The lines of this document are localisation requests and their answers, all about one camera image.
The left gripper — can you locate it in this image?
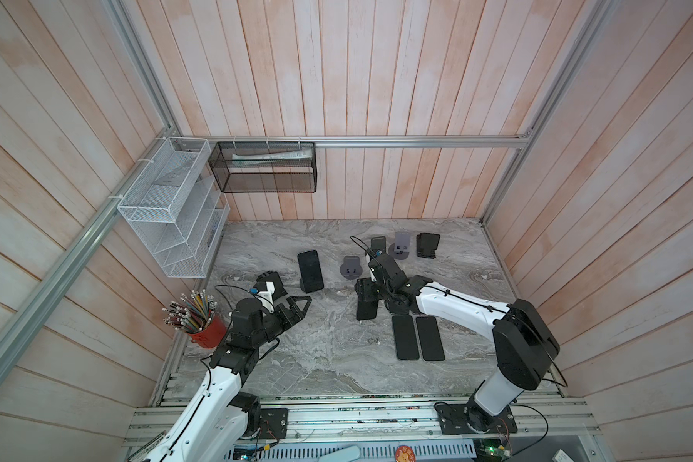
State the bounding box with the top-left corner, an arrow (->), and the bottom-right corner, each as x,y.
251,296 -> 312,348

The blue phone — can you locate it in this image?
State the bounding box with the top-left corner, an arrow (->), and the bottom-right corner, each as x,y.
298,250 -> 325,294

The grey round stand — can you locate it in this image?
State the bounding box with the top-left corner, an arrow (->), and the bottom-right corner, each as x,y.
370,236 -> 387,255

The purple phone stand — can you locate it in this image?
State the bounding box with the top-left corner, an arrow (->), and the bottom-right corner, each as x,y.
388,231 -> 411,261

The black phone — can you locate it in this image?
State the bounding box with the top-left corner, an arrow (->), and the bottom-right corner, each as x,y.
392,315 -> 421,360

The black stand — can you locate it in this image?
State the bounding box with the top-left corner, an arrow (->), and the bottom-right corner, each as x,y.
255,271 -> 287,300
416,232 -> 441,259

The green phone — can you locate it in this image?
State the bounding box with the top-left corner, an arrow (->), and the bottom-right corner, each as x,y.
356,300 -> 379,321

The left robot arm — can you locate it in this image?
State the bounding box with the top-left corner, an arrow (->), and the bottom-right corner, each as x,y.
144,296 -> 312,462

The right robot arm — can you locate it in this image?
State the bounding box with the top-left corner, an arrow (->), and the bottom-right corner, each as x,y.
355,250 -> 560,433

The grey stand back centre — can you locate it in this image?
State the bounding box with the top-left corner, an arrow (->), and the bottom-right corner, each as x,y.
340,255 -> 363,280

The red pencil cup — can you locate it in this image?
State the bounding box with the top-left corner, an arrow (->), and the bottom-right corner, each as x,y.
190,314 -> 228,350

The bundle of pencils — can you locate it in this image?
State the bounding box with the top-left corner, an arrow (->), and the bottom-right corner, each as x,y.
163,291 -> 218,335

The black mesh basket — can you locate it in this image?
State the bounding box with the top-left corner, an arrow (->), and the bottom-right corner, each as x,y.
208,141 -> 318,194

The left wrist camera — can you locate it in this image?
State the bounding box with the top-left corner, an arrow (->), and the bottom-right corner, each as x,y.
250,280 -> 275,313

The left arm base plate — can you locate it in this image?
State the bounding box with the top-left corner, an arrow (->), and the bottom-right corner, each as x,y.
243,407 -> 289,441

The white wire mesh shelf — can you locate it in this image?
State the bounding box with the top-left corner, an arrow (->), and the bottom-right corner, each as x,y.
119,137 -> 230,279

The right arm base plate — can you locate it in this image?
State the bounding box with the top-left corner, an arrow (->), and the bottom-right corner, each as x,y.
433,402 -> 518,435

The aluminium rail front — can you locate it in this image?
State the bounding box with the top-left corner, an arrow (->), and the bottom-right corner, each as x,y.
123,395 -> 602,449

